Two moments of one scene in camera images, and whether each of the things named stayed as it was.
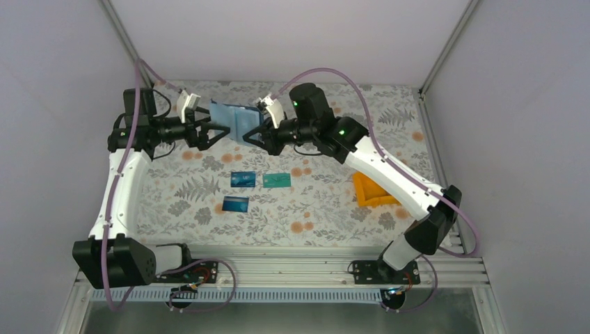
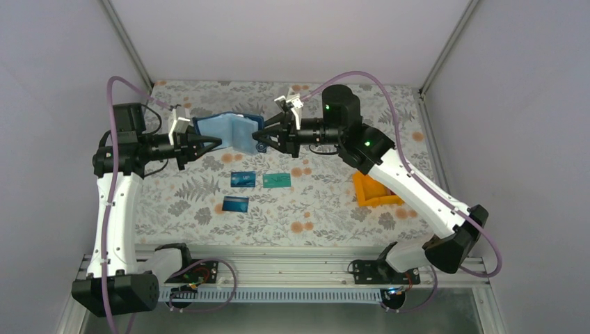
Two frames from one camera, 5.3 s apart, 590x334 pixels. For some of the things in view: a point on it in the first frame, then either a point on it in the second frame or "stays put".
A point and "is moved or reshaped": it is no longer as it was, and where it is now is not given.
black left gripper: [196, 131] to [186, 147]
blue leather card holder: [241, 120] is moved or reshaped
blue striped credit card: [235, 204] stays put
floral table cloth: [228, 193] stays put
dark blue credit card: [243, 179] stays put
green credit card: [274, 180] stays put
